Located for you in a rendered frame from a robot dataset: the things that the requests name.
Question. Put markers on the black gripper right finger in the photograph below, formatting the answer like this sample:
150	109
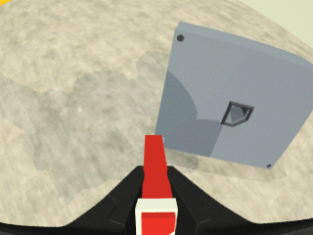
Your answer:
199	214

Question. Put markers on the grey sloped panel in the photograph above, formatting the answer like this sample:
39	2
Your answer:
231	98

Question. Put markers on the red peg with white band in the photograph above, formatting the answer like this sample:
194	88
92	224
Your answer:
156	212

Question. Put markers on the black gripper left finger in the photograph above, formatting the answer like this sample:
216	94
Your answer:
114	215

